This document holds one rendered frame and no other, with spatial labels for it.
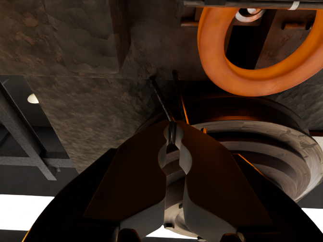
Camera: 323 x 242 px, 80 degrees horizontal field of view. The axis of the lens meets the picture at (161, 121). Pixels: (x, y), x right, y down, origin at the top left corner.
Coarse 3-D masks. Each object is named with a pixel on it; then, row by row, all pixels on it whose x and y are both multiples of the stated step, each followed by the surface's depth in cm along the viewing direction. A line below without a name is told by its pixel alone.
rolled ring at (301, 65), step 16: (208, 16) 23; (224, 16) 23; (320, 16) 24; (208, 32) 25; (224, 32) 24; (320, 32) 25; (208, 48) 26; (304, 48) 27; (320, 48) 25; (208, 64) 28; (224, 64) 27; (288, 64) 28; (304, 64) 27; (320, 64) 27; (224, 80) 29; (240, 80) 29; (256, 80) 29; (272, 80) 29; (288, 80) 29; (304, 80) 29; (256, 96) 31
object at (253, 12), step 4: (240, 8) 32; (244, 8) 31; (240, 12) 32; (244, 12) 32; (248, 12) 31; (252, 12) 31; (256, 12) 31; (244, 16) 33; (248, 16) 32; (252, 16) 33
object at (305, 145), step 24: (168, 120) 39; (192, 120) 36; (216, 120) 33; (240, 120) 33; (264, 120) 33; (288, 120) 38; (168, 144) 38; (288, 144) 36; (312, 144) 36; (312, 168) 42
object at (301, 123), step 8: (200, 88) 46; (208, 88) 46; (216, 88) 45; (176, 96) 48; (184, 96) 46; (192, 96) 45; (200, 96) 44; (208, 96) 38; (216, 96) 38; (224, 96) 37; (232, 96) 37; (240, 96) 37; (168, 104) 48; (176, 104) 40; (192, 104) 39; (264, 104) 38; (272, 104) 38; (280, 104) 39; (160, 112) 41; (288, 112) 39; (152, 120) 43; (296, 120) 41; (144, 128) 45; (304, 128) 42
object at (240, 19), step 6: (264, 12) 33; (240, 18) 33; (246, 18) 33; (252, 18) 33; (258, 18) 34; (234, 24) 34; (240, 24) 34; (246, 24) 34; (252, 24) 34; (258, 24) 34
